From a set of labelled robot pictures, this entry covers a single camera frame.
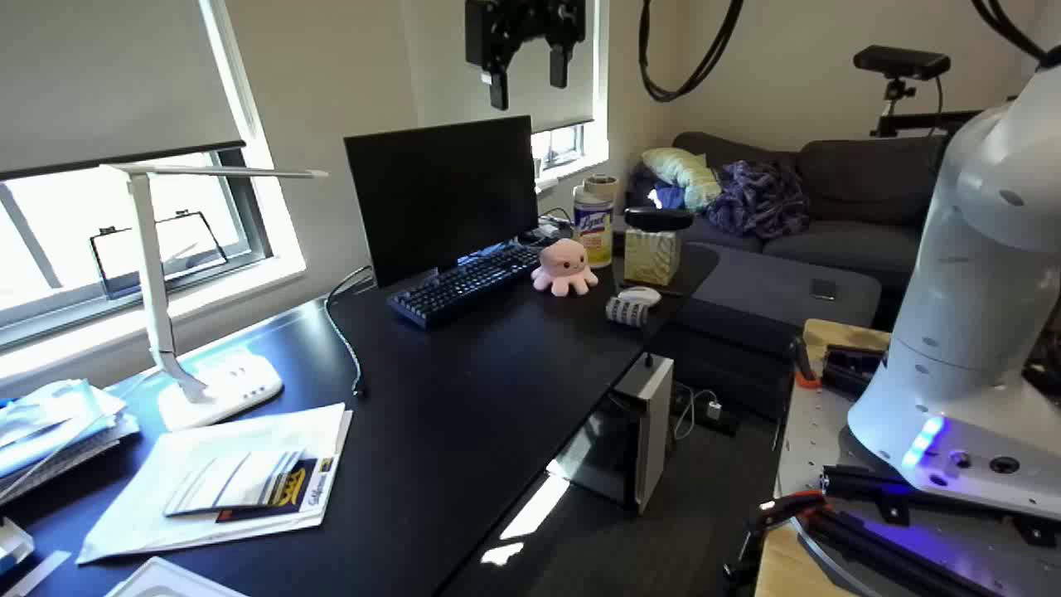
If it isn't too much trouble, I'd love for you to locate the pale fluffy pillow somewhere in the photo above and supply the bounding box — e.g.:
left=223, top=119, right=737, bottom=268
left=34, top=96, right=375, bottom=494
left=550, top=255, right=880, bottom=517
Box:
left=637, top=145, right=724, bottom=211

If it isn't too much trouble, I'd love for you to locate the black looped gripper cable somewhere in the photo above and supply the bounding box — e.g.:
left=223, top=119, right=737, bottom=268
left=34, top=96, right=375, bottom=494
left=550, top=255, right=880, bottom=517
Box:
left=637, top=0, right=747, bottom=106

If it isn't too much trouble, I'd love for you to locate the white flat strip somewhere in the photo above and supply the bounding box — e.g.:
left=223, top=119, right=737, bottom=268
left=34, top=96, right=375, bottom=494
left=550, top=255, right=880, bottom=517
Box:
left=0, top=546, right=73, bottom=597

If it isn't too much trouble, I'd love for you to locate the stack of envelopes and papers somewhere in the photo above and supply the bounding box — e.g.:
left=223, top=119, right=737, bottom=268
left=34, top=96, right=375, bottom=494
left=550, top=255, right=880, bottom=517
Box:
left=0, top=376, right=142, bottom=510

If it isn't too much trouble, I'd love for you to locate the white brochure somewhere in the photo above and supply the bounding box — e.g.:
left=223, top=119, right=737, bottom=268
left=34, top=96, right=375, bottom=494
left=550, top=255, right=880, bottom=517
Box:
left=162, top=446, right=307, bottom=521

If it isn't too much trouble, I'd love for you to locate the grey striped cylinder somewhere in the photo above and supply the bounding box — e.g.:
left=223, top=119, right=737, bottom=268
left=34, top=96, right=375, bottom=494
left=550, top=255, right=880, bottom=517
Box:
left=604, top=294, right=657, bottom=328

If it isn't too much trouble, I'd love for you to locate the black mechanical keyboard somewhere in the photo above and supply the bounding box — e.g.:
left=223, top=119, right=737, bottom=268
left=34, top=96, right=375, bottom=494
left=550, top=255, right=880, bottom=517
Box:
left=383, top=235, right=542, bottom=332

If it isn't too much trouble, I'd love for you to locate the thin white desk cable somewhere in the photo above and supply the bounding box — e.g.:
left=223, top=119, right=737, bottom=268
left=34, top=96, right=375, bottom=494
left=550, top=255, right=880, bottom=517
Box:
left=318, top=268, right=379, bottom=398

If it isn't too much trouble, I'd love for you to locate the fabric sofa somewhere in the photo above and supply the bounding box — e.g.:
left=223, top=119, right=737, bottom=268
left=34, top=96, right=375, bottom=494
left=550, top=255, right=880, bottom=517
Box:
left=649, top=131, right=953, bottom=425

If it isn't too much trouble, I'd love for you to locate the patterned tissue box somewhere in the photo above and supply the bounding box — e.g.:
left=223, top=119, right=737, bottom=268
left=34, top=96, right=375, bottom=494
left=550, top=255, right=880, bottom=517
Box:
left=619, top=226, right=684, bottom=293

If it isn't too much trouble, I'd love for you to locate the metal robot mounting table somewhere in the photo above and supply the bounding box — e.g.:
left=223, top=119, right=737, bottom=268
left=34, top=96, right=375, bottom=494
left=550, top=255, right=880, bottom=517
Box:
left=773, top=377, right=1061, bottom=597

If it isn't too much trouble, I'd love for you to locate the pink octopus plush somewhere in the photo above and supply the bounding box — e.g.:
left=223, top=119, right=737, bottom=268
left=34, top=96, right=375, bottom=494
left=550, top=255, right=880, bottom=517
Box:
left=530, top=235, right=604, bottom=301

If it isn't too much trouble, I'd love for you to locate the black camera on stand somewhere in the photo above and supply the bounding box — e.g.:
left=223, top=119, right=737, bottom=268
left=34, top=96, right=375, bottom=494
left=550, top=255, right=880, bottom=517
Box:
left=853, top=45, right=987, bottom=142

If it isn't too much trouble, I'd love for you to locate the black computer monitor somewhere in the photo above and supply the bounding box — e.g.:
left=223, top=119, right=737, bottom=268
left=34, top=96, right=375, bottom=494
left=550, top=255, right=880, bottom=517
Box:
left=342, top=114, right=539, bottom=293

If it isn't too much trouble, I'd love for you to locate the wipes canister with white lid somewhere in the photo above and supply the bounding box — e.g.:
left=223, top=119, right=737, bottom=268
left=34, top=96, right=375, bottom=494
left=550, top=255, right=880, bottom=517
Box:
left=571, top=172, right=619, bottom=273

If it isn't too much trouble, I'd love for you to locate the white computer mouse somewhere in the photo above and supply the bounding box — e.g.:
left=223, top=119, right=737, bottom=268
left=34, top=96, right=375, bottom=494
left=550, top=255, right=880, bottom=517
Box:
left=617, top=281, right=667, bottom=311

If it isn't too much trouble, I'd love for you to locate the black oval object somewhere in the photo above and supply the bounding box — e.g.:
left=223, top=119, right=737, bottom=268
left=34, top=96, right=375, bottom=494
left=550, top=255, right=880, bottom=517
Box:
left=624, top=205, right=696, bottom=235

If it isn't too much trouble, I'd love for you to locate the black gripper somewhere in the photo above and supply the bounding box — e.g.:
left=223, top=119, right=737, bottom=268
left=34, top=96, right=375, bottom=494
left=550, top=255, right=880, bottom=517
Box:
left=462, top=0, right=589, bottom=114

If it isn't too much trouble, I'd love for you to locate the small white box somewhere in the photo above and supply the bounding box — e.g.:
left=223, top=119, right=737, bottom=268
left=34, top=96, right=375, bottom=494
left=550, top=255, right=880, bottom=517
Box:
left=0, top=513, right=40, bottom=576

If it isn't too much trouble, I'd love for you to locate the orange black clamp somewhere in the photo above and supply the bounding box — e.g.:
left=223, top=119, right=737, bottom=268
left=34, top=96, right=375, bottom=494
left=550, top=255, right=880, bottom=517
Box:
left=724, top=489, right=832, bottom=583
left=789, top=340, right=889, bottom=401

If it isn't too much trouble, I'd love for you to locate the wooden block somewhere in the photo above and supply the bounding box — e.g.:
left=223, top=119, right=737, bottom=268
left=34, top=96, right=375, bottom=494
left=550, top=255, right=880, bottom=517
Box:
left=798, top=316, right=894, bottom=384

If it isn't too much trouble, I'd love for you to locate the tan wooden board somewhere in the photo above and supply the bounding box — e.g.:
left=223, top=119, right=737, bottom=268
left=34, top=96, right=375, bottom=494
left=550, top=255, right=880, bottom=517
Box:
left=751, top=517, right=854, bottom=597

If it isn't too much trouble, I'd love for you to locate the wide white roller blind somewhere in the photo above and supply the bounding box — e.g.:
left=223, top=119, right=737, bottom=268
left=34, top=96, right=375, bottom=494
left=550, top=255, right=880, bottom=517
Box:
left=0, top=0, right=244, bottom=181

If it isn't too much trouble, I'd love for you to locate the narrow white roller blind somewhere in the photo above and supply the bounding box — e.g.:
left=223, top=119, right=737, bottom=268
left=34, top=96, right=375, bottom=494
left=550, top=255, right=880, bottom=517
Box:
left=518, top=0, right=609, bottom=134

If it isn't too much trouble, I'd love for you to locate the dark bank card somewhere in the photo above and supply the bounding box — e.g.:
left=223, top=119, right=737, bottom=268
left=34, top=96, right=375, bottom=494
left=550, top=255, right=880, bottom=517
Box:
left=211, top=454, right=325, bottom=523

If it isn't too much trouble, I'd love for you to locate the purple blanket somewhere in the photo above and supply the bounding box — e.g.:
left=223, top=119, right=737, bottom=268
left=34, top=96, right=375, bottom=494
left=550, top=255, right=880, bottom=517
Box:
left=705, top=155, right=812, bottom=247

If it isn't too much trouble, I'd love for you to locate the large white printed paper sheet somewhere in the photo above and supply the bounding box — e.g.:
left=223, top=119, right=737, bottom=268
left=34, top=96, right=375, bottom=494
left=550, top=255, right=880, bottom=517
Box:
left=75, top=401, right=357, bottom=567

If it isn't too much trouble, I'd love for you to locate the white desk lamp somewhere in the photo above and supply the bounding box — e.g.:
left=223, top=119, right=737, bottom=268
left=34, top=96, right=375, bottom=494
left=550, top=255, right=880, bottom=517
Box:
left=97, top=160, right=331, bottom=438

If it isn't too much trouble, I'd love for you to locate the silver computer tower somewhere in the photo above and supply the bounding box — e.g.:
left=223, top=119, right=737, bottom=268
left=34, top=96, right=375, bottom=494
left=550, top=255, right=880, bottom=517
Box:
left=572, top=350, right=675, bottom=517

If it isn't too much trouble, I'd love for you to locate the white plastic packaging tray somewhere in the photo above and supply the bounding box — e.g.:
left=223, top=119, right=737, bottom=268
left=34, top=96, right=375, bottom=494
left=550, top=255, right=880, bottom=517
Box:
left=107, top=553, right=247, bottom=597

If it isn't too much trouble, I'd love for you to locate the black power brick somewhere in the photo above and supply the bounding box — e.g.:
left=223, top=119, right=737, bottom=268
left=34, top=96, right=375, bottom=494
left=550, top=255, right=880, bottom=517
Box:
left=668, top=383, right=747, bottom=438

